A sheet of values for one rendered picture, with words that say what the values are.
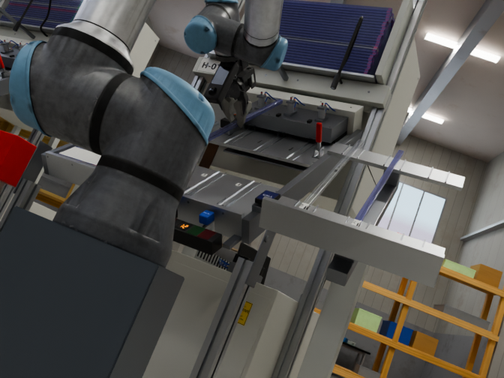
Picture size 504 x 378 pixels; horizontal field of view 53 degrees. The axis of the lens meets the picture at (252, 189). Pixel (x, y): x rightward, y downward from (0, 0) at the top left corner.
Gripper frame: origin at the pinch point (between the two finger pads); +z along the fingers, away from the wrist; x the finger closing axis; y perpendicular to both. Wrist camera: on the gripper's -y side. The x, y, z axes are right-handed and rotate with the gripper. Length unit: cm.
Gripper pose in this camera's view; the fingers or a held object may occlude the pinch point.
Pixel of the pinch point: (235, 124)
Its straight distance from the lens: 139.1
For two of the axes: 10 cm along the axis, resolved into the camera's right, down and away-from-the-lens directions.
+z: 1.2, 7.7, 6.2
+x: -8.5, -2.4, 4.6
